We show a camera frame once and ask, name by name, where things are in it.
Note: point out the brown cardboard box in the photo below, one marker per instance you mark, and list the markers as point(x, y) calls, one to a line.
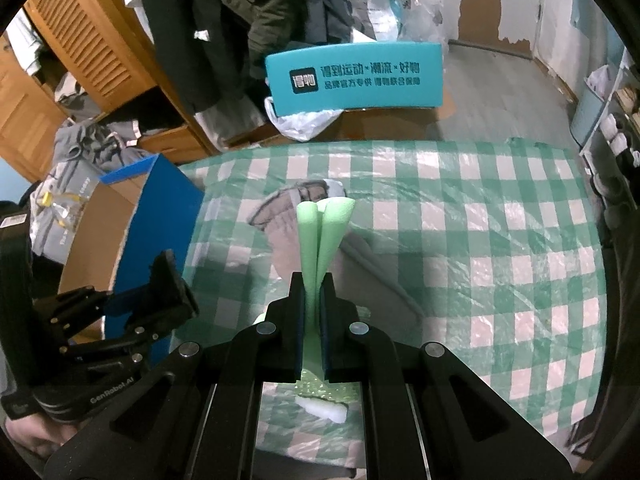
point(389, 123)

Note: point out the teal printed box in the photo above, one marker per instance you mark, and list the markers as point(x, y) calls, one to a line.
point(353, 76)

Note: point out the metal shoe rack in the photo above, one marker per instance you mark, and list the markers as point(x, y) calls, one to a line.
point(606, 128)

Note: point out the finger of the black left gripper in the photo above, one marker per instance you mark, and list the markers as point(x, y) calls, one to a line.
point(182, 306)
point(144, 300)

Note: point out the green foam sponge cloth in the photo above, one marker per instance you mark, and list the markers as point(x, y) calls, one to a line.
point(321, 227)

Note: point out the blue cardboard box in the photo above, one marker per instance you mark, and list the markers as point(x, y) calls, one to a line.
point(133, 214)

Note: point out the grey clothes pile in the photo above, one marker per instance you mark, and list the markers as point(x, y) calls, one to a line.
point(106, 147)

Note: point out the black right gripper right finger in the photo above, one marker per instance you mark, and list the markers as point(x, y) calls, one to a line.
point(338, 350)

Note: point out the grey fleece glove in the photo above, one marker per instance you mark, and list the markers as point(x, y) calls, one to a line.
point(359, 275)

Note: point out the wooden louvered wardrobe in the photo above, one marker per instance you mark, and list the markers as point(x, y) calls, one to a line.
point(100, 43)

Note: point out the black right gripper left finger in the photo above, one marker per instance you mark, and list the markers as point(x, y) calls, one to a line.
point(285, 344)

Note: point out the white plastic bag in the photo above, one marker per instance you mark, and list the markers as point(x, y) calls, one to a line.
point(301, 127)

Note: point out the grey tote bag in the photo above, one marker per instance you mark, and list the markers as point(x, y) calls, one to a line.
point(56, 207)

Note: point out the dark hanging jacket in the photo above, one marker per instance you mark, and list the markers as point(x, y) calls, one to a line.
point(202, 48)

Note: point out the person's left hand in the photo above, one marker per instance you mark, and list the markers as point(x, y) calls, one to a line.
point(40, 434)

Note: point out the green checkered tablecloth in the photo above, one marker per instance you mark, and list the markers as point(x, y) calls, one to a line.
point(496, 243)

